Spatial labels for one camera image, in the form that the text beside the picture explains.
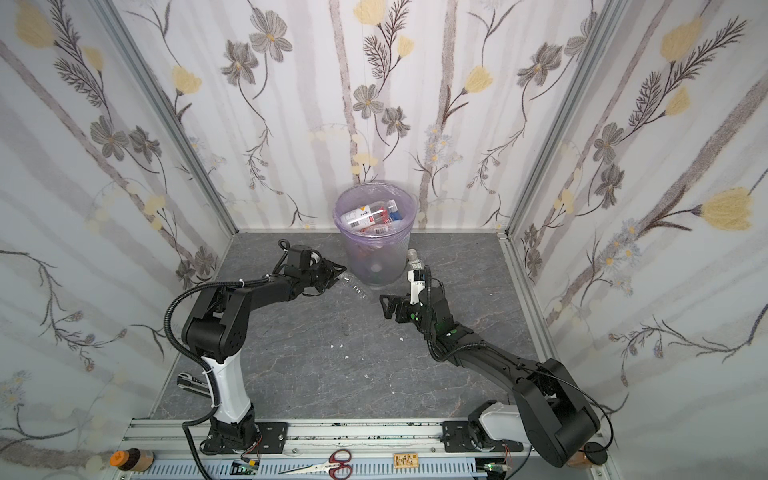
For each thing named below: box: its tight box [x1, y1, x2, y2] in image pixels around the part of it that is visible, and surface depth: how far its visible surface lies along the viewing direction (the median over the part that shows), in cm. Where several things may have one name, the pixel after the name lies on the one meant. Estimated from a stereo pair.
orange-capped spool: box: [110, 448, 155, 472], surface depth 67 cm
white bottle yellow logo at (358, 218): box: [341, 205, 375, 230], surface depth 93 cm
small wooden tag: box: [394, 453, 419, 469], surface depth 72 cm
